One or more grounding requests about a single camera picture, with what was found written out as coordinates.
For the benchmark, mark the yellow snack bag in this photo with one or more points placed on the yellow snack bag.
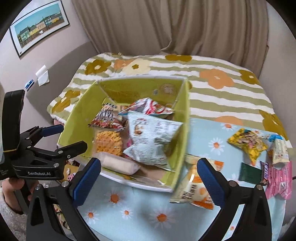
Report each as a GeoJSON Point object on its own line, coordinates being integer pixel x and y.
{"type": "Point", "coordinates": [250, 142]}

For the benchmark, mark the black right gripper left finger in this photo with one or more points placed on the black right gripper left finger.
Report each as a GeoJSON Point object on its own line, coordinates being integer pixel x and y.
{"type": "Point", "coordinates": [42, 221]}

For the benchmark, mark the green cardboard box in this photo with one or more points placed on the green cardboard box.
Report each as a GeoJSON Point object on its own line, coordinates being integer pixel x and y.
{"type": "Point", "coordinates": [147, 177]}

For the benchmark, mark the white paper on wall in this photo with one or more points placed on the white paper on wall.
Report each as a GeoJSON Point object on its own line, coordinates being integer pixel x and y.
{"type": "Point", "coordinates": [42, 76]}

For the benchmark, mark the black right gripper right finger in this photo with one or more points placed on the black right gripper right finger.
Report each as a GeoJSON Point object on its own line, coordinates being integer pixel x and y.
{"type": "Point", "coordinates": [254, 222]}

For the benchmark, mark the orange ham bread packet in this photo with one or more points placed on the orange ham bread packet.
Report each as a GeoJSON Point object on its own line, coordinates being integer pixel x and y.
{"type": "Point", "coordinates": [191, 189]}

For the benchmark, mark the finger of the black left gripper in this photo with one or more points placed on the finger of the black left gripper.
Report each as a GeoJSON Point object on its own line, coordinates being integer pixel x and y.
{"type": "Point", "coordinates": [40, 164]}
{"type": "Point", "coordinates": [38, 133]}

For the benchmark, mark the blue and cream snack bag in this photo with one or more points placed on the blue and cream snack bag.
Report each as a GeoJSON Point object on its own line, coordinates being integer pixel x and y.
{"type": "Point", "coordinates": [278, 151]}

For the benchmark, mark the white translucent bun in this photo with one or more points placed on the white translucent bun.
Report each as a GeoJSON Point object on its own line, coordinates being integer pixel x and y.
{"type": "Point", "coordinates": [117, 163]}

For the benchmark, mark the framed city picture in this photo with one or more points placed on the framed city picture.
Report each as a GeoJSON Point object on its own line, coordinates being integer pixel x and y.
{"type": "Point", "coordinates": [36, 25]}

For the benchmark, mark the dark green snack packet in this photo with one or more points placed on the dark green snack packet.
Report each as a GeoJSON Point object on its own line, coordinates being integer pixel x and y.
{"type": "Point", "coordinates": [249, 174]}

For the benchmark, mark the blue wall sticker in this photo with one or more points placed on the blue wall sticker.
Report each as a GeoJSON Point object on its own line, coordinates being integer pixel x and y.
{"type": "Point", "coordinates": [29, 84]}

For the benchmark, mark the pale green printed snack bag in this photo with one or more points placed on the pale green printed snack bag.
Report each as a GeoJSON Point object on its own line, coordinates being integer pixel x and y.
{"type": "Point", "coordinates": [150, 137]}

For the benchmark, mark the clear-wrapped orange noodle snack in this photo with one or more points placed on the clear-wrapped orange noodle snack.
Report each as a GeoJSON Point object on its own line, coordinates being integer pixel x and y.
{"type": "Point", "coordinates": [108, 141]}

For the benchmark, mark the green striped floral quilt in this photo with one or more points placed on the green striped floral quilt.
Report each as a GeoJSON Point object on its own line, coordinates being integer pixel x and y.
{"type": "Point", "coordinates": [209, 88]}

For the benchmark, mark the white fleece sleeve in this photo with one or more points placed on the white fleece sleeve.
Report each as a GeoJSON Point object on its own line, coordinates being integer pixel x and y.
{"type": "Point", "coordinates": [16, 222]}

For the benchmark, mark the red black snack packet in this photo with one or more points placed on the red black snack packet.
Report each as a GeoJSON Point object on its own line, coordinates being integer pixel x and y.
{"type": "Point", "coordinates": [108, 117]}

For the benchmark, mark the brown chocolate bar wrapper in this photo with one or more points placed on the brown chocolate bar wrapper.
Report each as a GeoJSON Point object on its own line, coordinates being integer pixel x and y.
{"type": "Point", "coordinates": [264, 173]}

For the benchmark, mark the pink snack bag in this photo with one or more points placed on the pink snack bag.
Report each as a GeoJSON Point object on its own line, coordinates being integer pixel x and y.
{"type": "Point", "coordinates": [279, 182]}

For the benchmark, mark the beige curtain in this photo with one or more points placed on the beige curtain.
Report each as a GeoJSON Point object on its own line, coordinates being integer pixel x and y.
{"type": "Point", "coordinates": [235, 31]}

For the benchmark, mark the red and white snack bag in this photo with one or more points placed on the red and white snack bag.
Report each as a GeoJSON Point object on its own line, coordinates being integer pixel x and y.
{"type": "Point", "coordinates": [146, 106]}

